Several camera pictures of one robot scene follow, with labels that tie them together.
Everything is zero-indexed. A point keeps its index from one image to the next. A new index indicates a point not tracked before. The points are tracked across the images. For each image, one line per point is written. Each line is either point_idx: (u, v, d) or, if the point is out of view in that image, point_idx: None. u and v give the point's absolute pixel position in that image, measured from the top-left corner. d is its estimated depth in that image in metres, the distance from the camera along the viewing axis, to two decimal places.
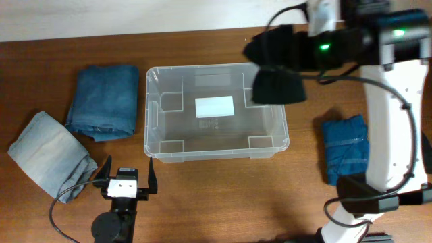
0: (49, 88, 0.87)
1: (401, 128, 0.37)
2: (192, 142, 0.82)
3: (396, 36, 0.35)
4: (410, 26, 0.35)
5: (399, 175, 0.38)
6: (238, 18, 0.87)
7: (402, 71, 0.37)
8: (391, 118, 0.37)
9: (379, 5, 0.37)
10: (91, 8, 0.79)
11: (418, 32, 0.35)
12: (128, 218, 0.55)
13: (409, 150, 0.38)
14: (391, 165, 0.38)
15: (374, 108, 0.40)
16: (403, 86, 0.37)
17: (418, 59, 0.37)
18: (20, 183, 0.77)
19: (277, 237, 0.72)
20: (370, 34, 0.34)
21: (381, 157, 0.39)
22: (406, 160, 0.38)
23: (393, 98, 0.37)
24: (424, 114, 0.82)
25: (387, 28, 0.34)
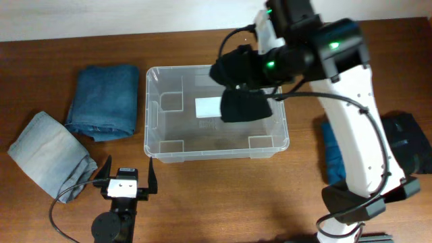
0: (48, 88, 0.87)
1: (365, 131, 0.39)
2: (192, 142, 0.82)
3: (333, 48, 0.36)
4: (345, 34, 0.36)
5: (377, 177, 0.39)
6: (238, 17, 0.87)
7: (350, 79, 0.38)
8: (353, 125, 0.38)
9: (308, 21, 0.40)
10: (90, 8, 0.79)
11: (352, 39, 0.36)
12: (128, 218, 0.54)
13: (379, 151, 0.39)
14: (368, 169, 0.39)
15: (334, 118, 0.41)
16: (354, 92, 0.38)
17: (360, 64, 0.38)
18: (20, 183, 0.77)
19: (277, 237, 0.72)
20: (309, 52, 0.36)
21: (356, 164, 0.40)
22: (380, 162, 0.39)
23: (349, 105, 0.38)
24: (422, 116, 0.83)
25: (323, 43, 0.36)
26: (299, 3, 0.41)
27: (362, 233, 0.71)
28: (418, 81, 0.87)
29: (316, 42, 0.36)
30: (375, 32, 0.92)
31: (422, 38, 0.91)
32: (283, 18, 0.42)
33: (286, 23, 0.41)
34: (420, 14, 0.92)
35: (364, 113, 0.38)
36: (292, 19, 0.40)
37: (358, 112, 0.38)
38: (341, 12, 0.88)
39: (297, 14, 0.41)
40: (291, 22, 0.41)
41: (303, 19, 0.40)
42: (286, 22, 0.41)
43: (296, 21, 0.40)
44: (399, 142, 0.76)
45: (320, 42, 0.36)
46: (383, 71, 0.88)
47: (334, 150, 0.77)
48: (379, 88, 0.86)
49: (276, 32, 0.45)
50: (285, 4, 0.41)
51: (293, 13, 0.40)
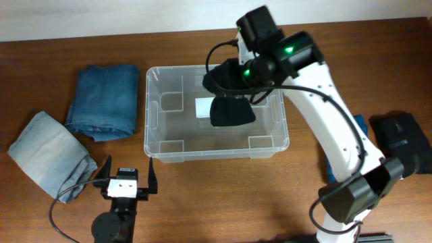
0: (48, 87, 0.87)
1: (333, 117, 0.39)
2: (192, 142, 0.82)
3: (291, 56, 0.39)
4: (299, 41, 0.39)
5: (355, 158, 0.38)
6: (239, 18, 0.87)
7: (310, 74, 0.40)
8: (320, 112, 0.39)
9: (272, 34, 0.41)
10: (90, 8, 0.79)
11: (307, 46, 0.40)
12: (128, 218, 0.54)
13: (351, 133, 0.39)
14: (343, 150, 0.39)
15: (305, 111, 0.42)
16: (315, 84, 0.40)
17: (316, 62, 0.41)
18: (20, 183, 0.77)
19: (277, 237, 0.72)
20: (270, 61, 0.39)
21: (333, 150, 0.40)
22: (354, 143, 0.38)
23: (312, 95, 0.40)
24: (422, 115, 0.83)
25: (280, 51, 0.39)
26: (262, 19, 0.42)
27: (362, 233, 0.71)
28: (418, 81, 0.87)
29: (275, 51, 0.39)
30: (375, 32, 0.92)
31: (421, 38, 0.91)
32: (250, 32, 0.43)
33: (252, 38, 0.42)
34: (420, 14, 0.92)
35: (327, 100, 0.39)
36: (257, 34, 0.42)
37: (322, 99, 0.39)
38: (341, 12, 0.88)
39: (261, 28, 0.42)
40: (256, 36, 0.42)
41: (268, 34, 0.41)
42: (252, 37, 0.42)
43: (261, 36, 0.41)
44: (399, 141, 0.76)
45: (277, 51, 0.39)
46: (383, 71, 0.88)
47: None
48: (379, 88, 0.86)
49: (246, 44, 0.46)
50: (250, 19, 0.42)
51: (257, 28, 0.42)
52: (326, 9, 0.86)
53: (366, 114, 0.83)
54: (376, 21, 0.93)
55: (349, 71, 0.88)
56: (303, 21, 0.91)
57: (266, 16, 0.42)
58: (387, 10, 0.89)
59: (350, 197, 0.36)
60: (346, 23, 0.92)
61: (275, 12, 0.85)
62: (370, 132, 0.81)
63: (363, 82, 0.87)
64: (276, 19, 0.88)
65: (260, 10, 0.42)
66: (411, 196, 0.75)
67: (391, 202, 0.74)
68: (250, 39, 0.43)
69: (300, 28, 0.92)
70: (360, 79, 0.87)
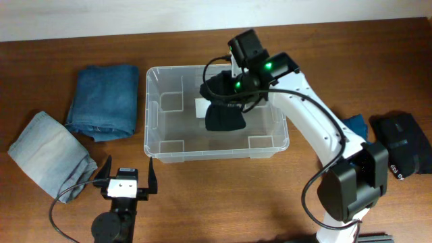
0: (48, 87, 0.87)
1: (312, 111, 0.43)
2: (192, 142, 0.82)
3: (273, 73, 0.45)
4: (279, 59, 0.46)
5: (336, 144, 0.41)
6: (238, 18, 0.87)
7: (287, 81, 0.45)
8: (298, 109, 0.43)
9: (257, 55, 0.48)
10: (91, 8, 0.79)
11: (285, 64, 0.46)
12: (128, 218, 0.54)
13: (329, 124, 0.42)
14: (325, 140, 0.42)
15: (291, 113, 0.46)
16: (292, 87, 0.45)
17: (293, 71, 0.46)
18: (20, 183, 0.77)
19: (277, 237, 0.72)
20: (256, 78, 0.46)
21: (317, 141, 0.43)
22: (335, 131, 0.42)
23: (290, 97, 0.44)
24: (422, 115, 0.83)
25: (263, 71, 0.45)
26: (249, 42, 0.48)
27: (362, 233, 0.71)
28: (418, 81, 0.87)
29: (260, 69, 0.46)
30: (375, 32, 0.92)
31: (421, 38, 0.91)
32: (238, 52, 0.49)
33: (241, 57, 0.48)
34: (420, 14, 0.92)
35: (304, 98, 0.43)
36: (245, 54, 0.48)
37: (300, 98, 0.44)
38: (341, 12, 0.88)
39: (249, 49, 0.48)
40: (244, 56, 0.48)
41: (254, 54, 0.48)
42: (241, 57, 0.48)
43: (249, 56, 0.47)
44: (399, 141, 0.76)
45: (260, 68, 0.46)
46: (383, 71, 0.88)
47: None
48: (379, 88, 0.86)
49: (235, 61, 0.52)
50: (239, 41, 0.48)
51: (246, 48, 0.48)
52: (326, 9, 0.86)
53: (366, 114, 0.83)
54: (376, 21, 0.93)
55: (349, 71, 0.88)
56: (303, 21, 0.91)
57: (253, 39, 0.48)
58: (387, 10, 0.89)
59: (335, 178, 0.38)
60: (346, 23, 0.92)
61: (275, 11, 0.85)
62: (370, 132, 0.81)
63: (363, 82, 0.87)
64: (275, 19, 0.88)
65: (248, 34, 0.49)
66: (412, 196, 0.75)
67: (391, 202, 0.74)
68: (238, 58, 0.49)
69: (300, 28, 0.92)
70: (360, 79, 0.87)
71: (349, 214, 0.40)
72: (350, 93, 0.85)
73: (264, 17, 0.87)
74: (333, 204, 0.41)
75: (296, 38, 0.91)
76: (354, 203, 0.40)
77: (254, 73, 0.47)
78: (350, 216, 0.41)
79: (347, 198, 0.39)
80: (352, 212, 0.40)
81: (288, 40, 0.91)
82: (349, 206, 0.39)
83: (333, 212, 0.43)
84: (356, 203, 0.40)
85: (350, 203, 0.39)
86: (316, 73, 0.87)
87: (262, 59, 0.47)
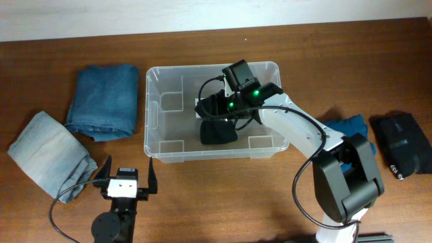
0: (49, 87, 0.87)
1: (295, 119, 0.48)
2: (192, 142, 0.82)
3: (259, 98, 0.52)
4: (266, 88, 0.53)
5: (318, 140, 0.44)
6: (238, 19, 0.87)
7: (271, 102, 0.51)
8: (283, 120, 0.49)
9: (249, 84, 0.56)
10: (90, 9, 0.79)
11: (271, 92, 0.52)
12: (128, 218, 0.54)
13: (310, 126, 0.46)
14: (307, 139, 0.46)
15: (281, 126, 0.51)
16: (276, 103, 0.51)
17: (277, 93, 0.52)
18: (20, 183, 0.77)
19: (277, 237, 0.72)
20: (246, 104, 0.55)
21: (303, 143, 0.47)
22: (315, 131, 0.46)
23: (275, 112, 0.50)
24: (422, 115, 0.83)
25: (252, 97, 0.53)
26: (242, 71, 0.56)
27: (361, 233, 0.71)
28: (417, 81, 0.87)
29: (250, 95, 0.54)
30: (375, 32, 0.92)
31: (422, 38, 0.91)
32: (233, 80, 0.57)
33: (235, 84, 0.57)
34: (419, 14, 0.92)
35: (287, 110, 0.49)
36: (238, 82, 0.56)
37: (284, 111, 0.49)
38: (341, 12, 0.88)
39: (241, 77, 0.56)
40: (237, 84, 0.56)
41: (246, 82, 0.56)
42: (235, 84, 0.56)
43: (241, 84, 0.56)
44: (399, 141, 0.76)
45: (250, 95, 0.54)
46: (382, 71, 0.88)
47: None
48: (380, 88, 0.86)
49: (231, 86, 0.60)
50: (233, 71, 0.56)
51: (238, 77, 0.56)
52: (326, 10, 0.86)
53: (366, 113, 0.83)
54: (376, 21, 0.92)
55: (349, 71, 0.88)
56: (302, 21, 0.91)
57: (245, 69, 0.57)
58: (386, 10, 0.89)
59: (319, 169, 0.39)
60: (346, 23, 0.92)
61: (275, 12, 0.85)
62: (370, 132, 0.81)
63: (363, 82, 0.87)
64: (276, 19, 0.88)
65: (241, 64, 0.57)
66: (411, 196, 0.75)
67: (391, 202, 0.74)
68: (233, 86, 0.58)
69: (300, 28, 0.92)
70: (360, 79, 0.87)
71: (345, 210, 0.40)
72: (351, 92, 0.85)
73: (264, 17, 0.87)
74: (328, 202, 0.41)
75: (296, 38, 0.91)
76: (347, 197, 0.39)
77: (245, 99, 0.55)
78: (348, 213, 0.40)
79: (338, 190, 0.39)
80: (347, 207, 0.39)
81: (288, 40, 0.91)
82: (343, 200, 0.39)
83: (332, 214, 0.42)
84: (351, 197, 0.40)
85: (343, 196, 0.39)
86: (315, 73, 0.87)
87: (253, 88, 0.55)
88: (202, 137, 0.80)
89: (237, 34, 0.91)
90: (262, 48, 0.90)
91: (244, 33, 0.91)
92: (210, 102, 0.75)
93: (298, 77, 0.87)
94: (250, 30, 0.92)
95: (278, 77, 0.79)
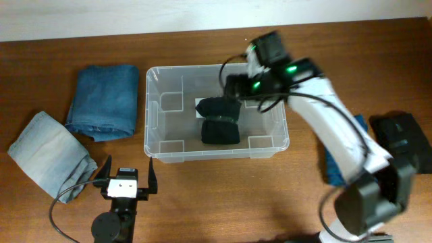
0: (49, 87, 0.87)
1: (337, 119, 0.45)
2: (192, 142, 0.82)
3: (296, 77, 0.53)
4: (302, 63, 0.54)
5: (360, 154, 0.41)
6: (238, 19, 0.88)
7: (310, 90, 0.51)
8: (321, 115, 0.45)
9: (279, 57, 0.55)
10: (90, 9, 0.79)
11: (308, 71, 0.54)
12: (128, 218, 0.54)
13: (354, 134, 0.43)
14: (347, 150, 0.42)
15: (314, 119, 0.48)
16: (318, 94, 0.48)
17: (315, 76, 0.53)
18: (21, 183, 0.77)
19: (277, 237, 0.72)
20: (278, 82, 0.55)
21: (340, 150, 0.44)
22: (357, 142, 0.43)
23: (312, 102, 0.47)
24: (422, 115, 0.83)
25: (287, 75, 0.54)
26: (273, 44, 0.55)
27: None
28: (418, 81, 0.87)
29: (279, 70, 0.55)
30: (375, 32, 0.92)
31: (422, 38, 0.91)
32: (262, 53, 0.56)
33: (264, 59, 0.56)
34: (419, 14, 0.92)
35: (328, 104, 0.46)
36: (269, 55, 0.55)
37: (325, 106, 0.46)
38: (341, 12, 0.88)
39: (273, 50, 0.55)
40: (268, 57, 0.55)
41: (277, 56, 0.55)
42: (265, 57, 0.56)
43: (273, 58, 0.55)
44: (399, 142, 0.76)
45: (283, 70, 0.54)
46: (383, 71, 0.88)
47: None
48: (380, 88, 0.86)
49: (256, 60, 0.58)
50: (265, 43, 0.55)
51: (270, 50, 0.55)
52: (326, 9, 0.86)
53: (366, 113, 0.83)
54: (376, 21, 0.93)
55: (349, 71, 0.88)
56: (303, 21, 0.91)
57: (277, 42, 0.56)
58: (386, 10, 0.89)
59: (358, 191, 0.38)
60: (346, 23, 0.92)
61: (276, 11, 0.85)
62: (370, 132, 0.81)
63: (363, 82, 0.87)
64: (276, 18, 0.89)
65: (273, 36, 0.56)
66: (411, 196, 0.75)
67: None
68: (259, 59, 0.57)
69: (300, 28, 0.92)
70: (360, 79, 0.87)
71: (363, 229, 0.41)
72: (351, 92, 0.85)
73: (264, 17, 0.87)
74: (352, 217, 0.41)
75: (296, 38, 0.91)
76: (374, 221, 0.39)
77: (276, 73, 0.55)
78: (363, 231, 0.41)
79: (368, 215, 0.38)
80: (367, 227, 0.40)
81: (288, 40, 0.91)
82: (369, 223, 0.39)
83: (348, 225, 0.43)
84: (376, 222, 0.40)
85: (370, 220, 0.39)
86: None
87: (285, 63, 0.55)
88: (202, 136, 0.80)
89: (237, 33, 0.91)
90: None
91: (244, 33, 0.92)
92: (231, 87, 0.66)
93: None
94: (250, 30, 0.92)
95: None
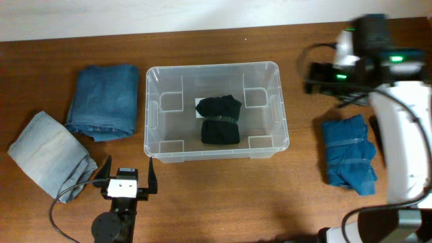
0: (49, 87, 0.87)
1: (412, 135, 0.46)
2: (192, 142, 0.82)
3: (393, 59, 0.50)
4: (414, 53, 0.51)
5: (420, 186, 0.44)
6: (238, 19, 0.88)
7: (404, 92, 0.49)
8: (405, 131, 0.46)
9: (381, 42, 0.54)
10: (90, 8, 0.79)
11: (417, 61, 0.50)
12: (128, 218, 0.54)
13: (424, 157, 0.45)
14: (410, 176, 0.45)
15: (392, 129, 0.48)
16: (410, 102, 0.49)
17: (418, 81, 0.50)
18: (20, 183, 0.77)
19: (277, 237, 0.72)
20: (372, 63, 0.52)
21: (401, 171, 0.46)
22: (424, 173, 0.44)
23: (399, 111, 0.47)
24: None
25: (385, 59, 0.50)
26: (373, 27, 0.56)
27: None
28: None
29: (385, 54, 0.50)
30: None
31: (422, 38, 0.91)
32: (364, 32, 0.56)
33: (368, 38, 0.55)
34: (420, 14, 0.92)
35: (414, 120, 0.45)
36: (370, 37, 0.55)
37: (412, 118, 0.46)
38: (341, 12, 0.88)
39: (373, 34, 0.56)
40: (367, 39, 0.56)
41: (378, 40, 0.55)
42: (367, 39, 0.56)
43: (371, 40, 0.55)
44: None
45: (383, 53, 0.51)
46: None
47: (335, 152, 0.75)
48: None
49: (353, 44, 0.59)
50: (368, 21, 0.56)
51: (371, 33, 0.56)
52: (327, 9, 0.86)
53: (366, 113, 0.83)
54: None
55: None
56: (303, 21, 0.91)
57: (376, 26, 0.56)
58: (386, 10, 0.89)
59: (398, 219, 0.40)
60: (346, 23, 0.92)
61: (276, 11, 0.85)
62: (370, 132, 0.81)
63: None
64: (276, 19, 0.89)
65: (378, 18, 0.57)
66: None
67: None
68: (360, 36, 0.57)
69: (300, 28, 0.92)
70: None
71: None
72: None
73: (264, 17, 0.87)
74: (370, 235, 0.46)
75: (296, 38, 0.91)
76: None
77: (370, 57, 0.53)
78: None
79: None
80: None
81: (288, 40, 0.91)
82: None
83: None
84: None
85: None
86: None
87: (385, 47, 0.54)
88: (202, 136, 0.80)
89: (237, 33, 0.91)
90: (262, 48, 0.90)
91: (244, 33, 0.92)
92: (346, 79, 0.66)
93: (298, 76, 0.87)
94: (250, 30, 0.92)
95: (278, 77, 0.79)
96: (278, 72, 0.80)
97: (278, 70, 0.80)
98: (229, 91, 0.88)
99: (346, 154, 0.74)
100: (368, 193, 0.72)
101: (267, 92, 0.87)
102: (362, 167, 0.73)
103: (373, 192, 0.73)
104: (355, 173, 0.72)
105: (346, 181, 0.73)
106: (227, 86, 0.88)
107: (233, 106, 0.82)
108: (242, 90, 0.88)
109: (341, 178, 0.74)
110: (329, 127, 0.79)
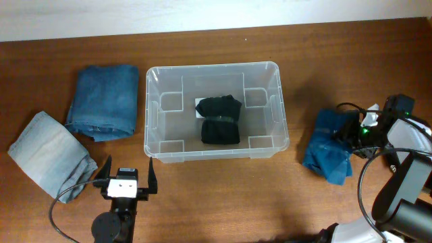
0: (49, 87, 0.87)
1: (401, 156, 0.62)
2: (192, 142, 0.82)
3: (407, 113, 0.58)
4: (404, 106, 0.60)
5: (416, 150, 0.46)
6: (238, 19, 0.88)
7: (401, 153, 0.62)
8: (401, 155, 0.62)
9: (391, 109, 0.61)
10: (90, 9, 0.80)
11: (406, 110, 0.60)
12: (128, 218, 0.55)
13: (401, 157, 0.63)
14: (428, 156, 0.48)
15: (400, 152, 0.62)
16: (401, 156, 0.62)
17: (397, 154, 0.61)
18: (21, 183, 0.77)
19: (277, 237, 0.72)
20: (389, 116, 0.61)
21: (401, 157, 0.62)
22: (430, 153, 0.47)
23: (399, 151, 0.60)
24: (422, 115, 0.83)
25: (400, 108, 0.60)
26: (405, 102, 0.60)
27: None
28: (416, 81, 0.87)
29: (395, 112, 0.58)
30: (374, 32, 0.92)
31: (420, 38, 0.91)
32: (388, 104, 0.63)
33: (397, 109, 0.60)
34: (418, 15, 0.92)
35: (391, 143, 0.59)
36: (393, 106, 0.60)
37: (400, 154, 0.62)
38: (341, 12, 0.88)
39: (401, 106, 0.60)
40: (393, 106, 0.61)
41: (401, 109, 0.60)
42: (397, 109, 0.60)
43: (396, 108, 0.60)
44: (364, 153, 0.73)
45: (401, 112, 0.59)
46: (381, 71, 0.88)
47: (317, 137, 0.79)
48: (379, 88, 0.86)
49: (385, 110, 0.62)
50: (396, 98, 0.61)
51: (397, 104, 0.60)
52: (326, 10, 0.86)
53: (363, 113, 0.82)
54: (376, 21, 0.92)
55: (349, 71, 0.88)
56: (303, 21, 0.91)
57: (401, 101, 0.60)
58: (385, 10, 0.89)
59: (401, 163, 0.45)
60: (346, 23, 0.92)
61: (275, 11, 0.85)
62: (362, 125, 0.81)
63: (362, 82, 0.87)
64: (276, 19, 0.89)
65: (401, 97, 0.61)
66: None
67: None
68: (394, 109, 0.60)
69: (300, 29, 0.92)
70: (359, 79, 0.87)
71: (391, 212, 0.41)
72: (352, 92, 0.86)
73: (263, 17, 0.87)
74: (381, 192, 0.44)
75: (296, 38, 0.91)
76: (408, 206, 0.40)
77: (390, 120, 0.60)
78: (392, 219, 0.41)
79: (404, 189, 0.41)
80: (397, 213, 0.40)
81: (287, 41, 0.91)
82: (401, 198, 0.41)
83: (376, 211, 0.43)
84: (410, 212, 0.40)
85: (404, 196, 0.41)
86: (316, 73, 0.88)
87: (393, 108, 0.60)
88: (202, 137, 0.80)
89: (237, 33, 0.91)
90: (261, 48, 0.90)
91: (244, 33, 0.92)
92: (352, 129, 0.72)
93: (298, 77, 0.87)
94: (250, 30, 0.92)
95: (278, 77, 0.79)
96: (278, 72, 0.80)
97: (277, 70, 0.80)
98: (230, 91, 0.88)
99: (327, 141, 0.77)
100: (335, 181, 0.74)
101: (267, 92, 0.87)
102: (337, 157, 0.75)
103: (341, 183, 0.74)
104: (329, 160, 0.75)
105: (318, 164, 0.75)
106: (227, 87, 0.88)
107: (233, 106, 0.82)
108: (242, 90, 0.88)
109: (314, 160, 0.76)
110: (320, 116, 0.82)
